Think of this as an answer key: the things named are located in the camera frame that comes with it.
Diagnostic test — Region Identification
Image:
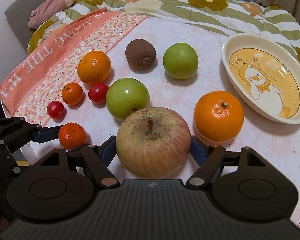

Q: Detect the small mandarin front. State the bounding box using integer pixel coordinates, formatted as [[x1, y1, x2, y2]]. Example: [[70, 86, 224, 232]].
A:
[[58, 122, 88, 150]]

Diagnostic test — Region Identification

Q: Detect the small mandarin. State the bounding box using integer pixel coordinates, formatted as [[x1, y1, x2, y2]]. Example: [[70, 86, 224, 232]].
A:
[[62, 82, 84, 106], [58, 122, 88, 150]]

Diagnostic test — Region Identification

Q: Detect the red cherry tomato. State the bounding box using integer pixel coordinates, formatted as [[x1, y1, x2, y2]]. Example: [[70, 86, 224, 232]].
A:
[[46, 101, 65, 119], [88, 82, 109, 105]]

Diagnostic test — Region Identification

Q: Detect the large orange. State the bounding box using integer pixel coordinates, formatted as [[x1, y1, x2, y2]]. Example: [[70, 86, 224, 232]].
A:
[[193, 90, 244, 144]]

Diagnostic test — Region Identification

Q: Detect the large red-yellow apple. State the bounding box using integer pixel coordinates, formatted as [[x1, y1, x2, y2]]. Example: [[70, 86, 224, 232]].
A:
[[115, 107, 191, 179]]

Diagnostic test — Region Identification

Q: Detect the green apple front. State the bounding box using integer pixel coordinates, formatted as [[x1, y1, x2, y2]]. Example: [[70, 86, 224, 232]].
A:
[[106, 77, 150, 121]]

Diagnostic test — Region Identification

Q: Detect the green apple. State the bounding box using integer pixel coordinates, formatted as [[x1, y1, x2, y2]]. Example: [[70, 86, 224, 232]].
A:
[[106, 77, 150, 121], [162, 42, 199, 80]]

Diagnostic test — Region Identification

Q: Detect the green apple back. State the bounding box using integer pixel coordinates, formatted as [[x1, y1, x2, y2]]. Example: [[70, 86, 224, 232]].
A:
[[162, 42, 199, 80]]

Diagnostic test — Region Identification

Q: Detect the pink floral bed sheet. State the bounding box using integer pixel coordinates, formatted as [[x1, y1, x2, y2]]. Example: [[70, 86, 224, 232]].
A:
[[0, 7, 300, 233]]

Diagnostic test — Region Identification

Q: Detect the cream duck-print oval plate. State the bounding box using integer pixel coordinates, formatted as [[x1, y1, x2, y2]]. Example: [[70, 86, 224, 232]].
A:
[[222, 33, 300, 125]]

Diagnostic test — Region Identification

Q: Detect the brown kiwi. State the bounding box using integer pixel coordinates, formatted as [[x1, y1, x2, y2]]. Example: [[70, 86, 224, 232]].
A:
[[125, 39, 157, 69]]

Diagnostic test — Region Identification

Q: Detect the grey bed headboard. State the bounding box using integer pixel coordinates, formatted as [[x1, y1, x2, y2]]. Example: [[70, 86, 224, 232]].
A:
[[5, 0, 46, 51]]

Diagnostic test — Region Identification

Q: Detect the pink plush toy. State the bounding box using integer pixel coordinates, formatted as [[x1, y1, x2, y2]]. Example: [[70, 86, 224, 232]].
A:
[[27, 0, 75, 29]]

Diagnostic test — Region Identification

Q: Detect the green striped floral quilt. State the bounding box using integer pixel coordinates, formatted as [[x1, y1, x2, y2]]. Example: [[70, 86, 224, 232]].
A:
[[27, 0, 300, 63]]

